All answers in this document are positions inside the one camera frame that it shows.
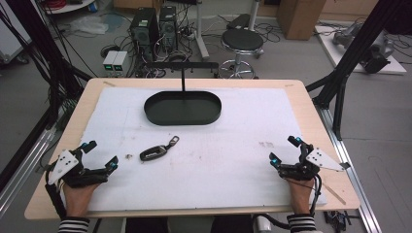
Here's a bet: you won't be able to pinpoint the black oval tray with stand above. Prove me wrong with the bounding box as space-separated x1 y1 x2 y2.
142 60 223 127

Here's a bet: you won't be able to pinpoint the thin wooden stick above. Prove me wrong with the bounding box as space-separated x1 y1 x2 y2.
321 182 348 206

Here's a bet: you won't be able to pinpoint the person's left hand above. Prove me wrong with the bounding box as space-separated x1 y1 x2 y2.
62 182 102 218

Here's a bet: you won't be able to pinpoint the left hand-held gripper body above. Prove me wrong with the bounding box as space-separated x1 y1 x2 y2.
48 146 111 189

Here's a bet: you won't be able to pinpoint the white power supply box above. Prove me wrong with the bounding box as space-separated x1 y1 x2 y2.
112 50 129 78
102 50 120 78

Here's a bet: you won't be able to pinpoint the black car key with keyring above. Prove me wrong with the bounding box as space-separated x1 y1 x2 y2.
139 135 181 162

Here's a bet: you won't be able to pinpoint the white board with robot parts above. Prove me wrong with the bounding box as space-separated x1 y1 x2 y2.
314 23 408 76

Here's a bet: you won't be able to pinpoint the small dark electronic parts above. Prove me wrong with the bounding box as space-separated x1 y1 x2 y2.
323 210 358 233

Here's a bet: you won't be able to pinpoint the person's legs in dark pants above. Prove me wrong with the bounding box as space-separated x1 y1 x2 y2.
124 214 255 233

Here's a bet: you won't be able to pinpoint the aluminium rail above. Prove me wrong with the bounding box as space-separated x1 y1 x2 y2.
316 105 383 233
0 127 57 216

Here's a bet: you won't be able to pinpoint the person's right hand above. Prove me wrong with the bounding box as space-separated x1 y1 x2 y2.
286 176 316 216

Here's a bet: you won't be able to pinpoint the hand-held gripper black cable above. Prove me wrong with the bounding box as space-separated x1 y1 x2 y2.
44 166 68 220
309 173 324 217

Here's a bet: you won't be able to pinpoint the white desk leg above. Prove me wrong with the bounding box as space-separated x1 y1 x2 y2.
192 0 211 61

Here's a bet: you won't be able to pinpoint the slim black computer tower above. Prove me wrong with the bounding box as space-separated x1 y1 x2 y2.
157 5 179 52

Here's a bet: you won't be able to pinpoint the black round stool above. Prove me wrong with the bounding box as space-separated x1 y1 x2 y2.
219 27 265 80

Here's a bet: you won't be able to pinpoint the black metal frame strut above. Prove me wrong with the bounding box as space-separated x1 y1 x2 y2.
305 0 401 141
5 0 93 130

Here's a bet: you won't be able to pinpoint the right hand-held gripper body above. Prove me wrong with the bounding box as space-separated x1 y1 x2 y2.
278 144 346 182

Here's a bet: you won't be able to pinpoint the large black computer tower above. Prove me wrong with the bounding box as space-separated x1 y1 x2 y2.
129 7 160 62

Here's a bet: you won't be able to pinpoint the right hand-held gripper black cable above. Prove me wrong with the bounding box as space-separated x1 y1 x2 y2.
309 173 324 217

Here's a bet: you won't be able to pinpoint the clear plastic bag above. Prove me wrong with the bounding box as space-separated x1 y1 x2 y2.
68 15 110 36

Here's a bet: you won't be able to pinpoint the brown cardboard box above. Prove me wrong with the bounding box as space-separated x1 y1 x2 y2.
276 0 327 42

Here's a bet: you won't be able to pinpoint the white foam mat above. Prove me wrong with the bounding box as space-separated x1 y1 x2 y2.
85 86 328 213

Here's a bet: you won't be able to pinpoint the left hand-held gripper black cable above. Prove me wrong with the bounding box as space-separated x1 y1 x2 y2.
44 166 68 220

